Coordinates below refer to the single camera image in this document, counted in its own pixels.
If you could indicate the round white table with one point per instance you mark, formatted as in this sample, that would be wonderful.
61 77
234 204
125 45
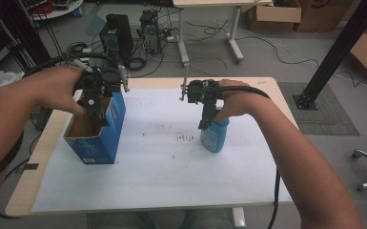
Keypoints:
60 11

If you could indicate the blue cardboard carton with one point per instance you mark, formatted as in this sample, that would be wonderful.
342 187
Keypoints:
106 140

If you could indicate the black computer tower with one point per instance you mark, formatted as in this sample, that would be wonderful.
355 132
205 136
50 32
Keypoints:
119 35

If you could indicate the white power strip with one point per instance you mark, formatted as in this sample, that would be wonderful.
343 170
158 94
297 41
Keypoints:
170 38

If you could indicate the black metal beam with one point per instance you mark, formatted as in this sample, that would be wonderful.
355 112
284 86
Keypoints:
340 51

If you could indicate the white table leg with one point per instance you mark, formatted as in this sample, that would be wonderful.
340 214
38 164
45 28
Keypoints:
239 218

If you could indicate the black tape strip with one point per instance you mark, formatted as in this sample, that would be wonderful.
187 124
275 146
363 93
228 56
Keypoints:
30 166

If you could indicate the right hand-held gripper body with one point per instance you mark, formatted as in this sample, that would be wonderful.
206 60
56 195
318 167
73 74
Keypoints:
200 90

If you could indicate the large cardboard box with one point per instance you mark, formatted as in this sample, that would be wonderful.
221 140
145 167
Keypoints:
325 16

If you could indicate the blue plastic bottle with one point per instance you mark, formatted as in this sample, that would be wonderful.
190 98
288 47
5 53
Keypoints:
215 136

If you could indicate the grey computer tower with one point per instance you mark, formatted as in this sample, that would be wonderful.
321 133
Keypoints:
151 30

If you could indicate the person's left hand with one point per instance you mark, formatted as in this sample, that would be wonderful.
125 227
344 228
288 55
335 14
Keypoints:
57 89

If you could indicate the white table mat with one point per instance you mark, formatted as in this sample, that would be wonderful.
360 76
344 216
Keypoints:
159 178

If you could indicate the light wooden table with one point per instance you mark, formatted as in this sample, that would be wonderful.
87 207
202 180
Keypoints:
276 92

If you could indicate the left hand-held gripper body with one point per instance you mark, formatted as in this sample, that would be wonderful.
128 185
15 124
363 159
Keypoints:
109 79

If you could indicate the white-legged desk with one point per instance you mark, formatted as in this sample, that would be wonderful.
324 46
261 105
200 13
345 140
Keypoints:
232 19

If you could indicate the open cardboard box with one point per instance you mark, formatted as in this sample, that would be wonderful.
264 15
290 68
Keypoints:
275 16

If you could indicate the person's right hand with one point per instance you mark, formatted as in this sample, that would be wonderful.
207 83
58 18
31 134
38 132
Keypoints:
238 101

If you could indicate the grey floor mat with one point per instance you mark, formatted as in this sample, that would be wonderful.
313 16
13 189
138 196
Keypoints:
333 117

